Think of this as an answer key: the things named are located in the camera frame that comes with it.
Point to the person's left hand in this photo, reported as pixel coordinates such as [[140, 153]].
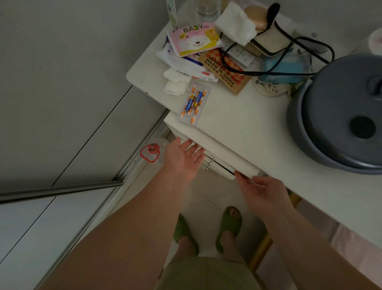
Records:
[[179, 162]]

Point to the person's right hand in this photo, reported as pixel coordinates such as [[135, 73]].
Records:
[[265, 197]]

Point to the person's left thumb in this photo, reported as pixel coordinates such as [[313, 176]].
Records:
[[176, 144]]

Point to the person's right thumb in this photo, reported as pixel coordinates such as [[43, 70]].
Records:
[[244, 180]]

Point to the person's left middle finger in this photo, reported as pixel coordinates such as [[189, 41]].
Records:
[[193, 150]]

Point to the person's left little finger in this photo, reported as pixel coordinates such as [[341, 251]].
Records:
[[201, 162]]

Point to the person's left forearm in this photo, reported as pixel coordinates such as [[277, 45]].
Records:
[[128, 236]]

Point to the person's right forearm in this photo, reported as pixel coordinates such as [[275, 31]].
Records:
[[310, 254]]

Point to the white drawer unit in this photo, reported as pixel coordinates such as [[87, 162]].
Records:
[[215, 152]]

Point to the clear bottle with red cap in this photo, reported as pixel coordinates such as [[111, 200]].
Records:
[[150, 152]]

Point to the blue and gold battery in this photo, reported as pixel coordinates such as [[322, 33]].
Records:
[[197, 99], [189, 103]]

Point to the green right slipper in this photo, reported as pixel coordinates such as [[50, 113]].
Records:
[[228, 227]]

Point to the green slipper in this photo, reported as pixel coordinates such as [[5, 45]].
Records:
[[228, 227], [183, 231]]

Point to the orange capsule blister pack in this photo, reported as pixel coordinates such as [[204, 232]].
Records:
[[206, 94]]

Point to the crumpled white tissue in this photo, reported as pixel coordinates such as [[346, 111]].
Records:
[[174, 83]]

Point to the person's right leg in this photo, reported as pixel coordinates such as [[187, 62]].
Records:
[[232, 246]]

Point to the person's leg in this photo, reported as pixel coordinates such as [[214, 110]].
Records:
[[188, 251], [232, 246]]

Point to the green left slipper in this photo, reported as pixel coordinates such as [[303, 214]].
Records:
[[183, 231]]

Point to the wooden table leg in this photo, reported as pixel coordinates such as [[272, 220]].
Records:
[[260, 251]]

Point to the orange checkered cardboard box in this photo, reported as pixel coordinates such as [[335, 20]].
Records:
[[235, 82]]

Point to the white wet wipes pack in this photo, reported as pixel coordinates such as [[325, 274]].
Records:
[[176, 61]]

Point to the person's left leg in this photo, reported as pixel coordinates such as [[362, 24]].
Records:
[[188, 251]]

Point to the floral round coaster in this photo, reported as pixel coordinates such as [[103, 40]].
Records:
[[268, 89]]

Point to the olive green shorts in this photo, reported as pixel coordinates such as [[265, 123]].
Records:
[[209, 276]]

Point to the pink bear tissue pack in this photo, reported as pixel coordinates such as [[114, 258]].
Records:
[[195, 40]]

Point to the blue plastic pack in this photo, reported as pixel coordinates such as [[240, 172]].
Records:
[[286, 68]]

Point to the grey round lidded appliance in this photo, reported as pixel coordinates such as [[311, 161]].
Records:
[[337, 101]]

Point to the pink bedding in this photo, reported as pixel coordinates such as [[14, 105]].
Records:
[[352, 248]]

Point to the green and white carton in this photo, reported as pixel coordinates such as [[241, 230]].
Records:
[[171, 12]]

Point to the folded white cloth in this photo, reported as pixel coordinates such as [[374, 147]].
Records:
[[235, 22]]

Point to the cream and dark device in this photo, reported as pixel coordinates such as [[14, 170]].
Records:
[[273, 41]]

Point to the clear drinking glass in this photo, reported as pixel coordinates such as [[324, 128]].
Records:
[[208, 9]]

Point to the beige round bun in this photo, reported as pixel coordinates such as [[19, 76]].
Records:
[[256, 16]]

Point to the white toilet paper roll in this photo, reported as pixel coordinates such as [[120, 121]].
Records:
[[373, 41]]

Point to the metal door rail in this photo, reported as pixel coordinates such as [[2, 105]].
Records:
[[59, 190]]

